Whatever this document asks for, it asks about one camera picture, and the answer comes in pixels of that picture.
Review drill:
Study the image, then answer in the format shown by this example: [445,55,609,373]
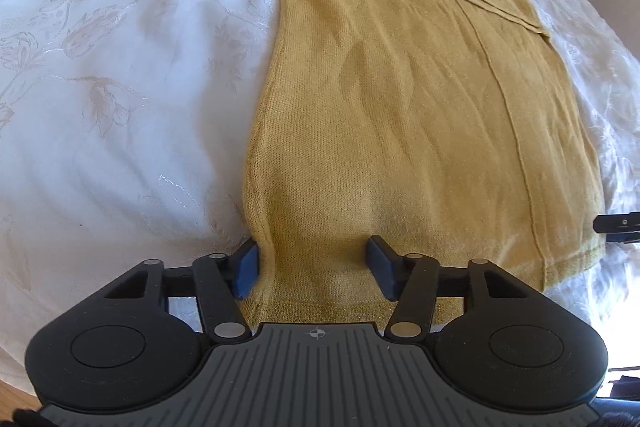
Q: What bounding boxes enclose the yellow knitted sweater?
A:
[239,0,607,326]

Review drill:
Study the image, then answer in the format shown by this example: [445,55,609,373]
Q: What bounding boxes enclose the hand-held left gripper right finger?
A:
[366,235,533,339]

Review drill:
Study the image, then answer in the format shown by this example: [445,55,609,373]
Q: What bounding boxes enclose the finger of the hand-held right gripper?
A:
[592,214,640,242]

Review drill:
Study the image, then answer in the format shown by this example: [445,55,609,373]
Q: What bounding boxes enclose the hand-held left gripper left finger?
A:
[102,238,261,343]

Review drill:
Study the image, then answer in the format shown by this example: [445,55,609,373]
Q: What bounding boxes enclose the white embroidered bedspread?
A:
[0,0,640,403]

